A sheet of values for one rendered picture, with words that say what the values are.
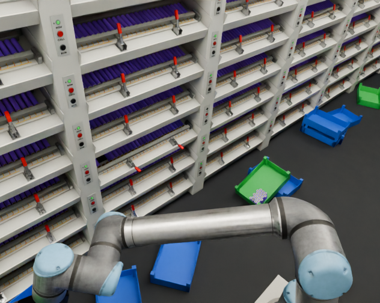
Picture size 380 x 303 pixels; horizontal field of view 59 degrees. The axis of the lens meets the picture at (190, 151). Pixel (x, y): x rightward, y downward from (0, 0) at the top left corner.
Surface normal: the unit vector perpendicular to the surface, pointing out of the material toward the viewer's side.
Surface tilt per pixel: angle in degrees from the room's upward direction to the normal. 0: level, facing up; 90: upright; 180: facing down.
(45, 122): 21
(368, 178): 0
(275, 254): 0
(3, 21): 111
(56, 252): 10
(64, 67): 90
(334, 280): 82
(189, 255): 0
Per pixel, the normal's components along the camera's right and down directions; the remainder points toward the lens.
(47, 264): 0.22, -0.82
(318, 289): -0.05, 0.54
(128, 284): 0.06, -0.76
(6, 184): 0.29, -0.53
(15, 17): 0.61, 0.74
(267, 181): -0.21, -0.56
